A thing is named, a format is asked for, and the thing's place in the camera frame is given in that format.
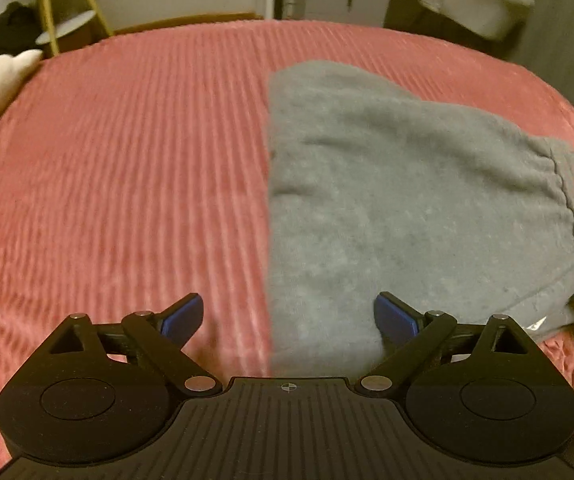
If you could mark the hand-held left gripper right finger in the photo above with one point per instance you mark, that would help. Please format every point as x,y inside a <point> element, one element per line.
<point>395,318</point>

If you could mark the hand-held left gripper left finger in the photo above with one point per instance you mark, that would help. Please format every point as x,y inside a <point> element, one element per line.
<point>185,318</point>

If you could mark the grey pants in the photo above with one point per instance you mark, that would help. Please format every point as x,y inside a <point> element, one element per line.
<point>407,200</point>

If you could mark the red ribbed bedspread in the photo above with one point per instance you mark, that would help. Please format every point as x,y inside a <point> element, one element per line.
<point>117,185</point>

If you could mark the white chair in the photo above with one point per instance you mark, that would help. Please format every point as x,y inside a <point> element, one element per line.
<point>482,7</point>

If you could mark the yellow-legged side table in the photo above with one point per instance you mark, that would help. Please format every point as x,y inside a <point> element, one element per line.
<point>59,27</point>

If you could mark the black bag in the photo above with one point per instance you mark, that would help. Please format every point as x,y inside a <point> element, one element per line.
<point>9,32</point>

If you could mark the wooden bed frame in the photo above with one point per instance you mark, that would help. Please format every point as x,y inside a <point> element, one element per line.
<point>192,21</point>

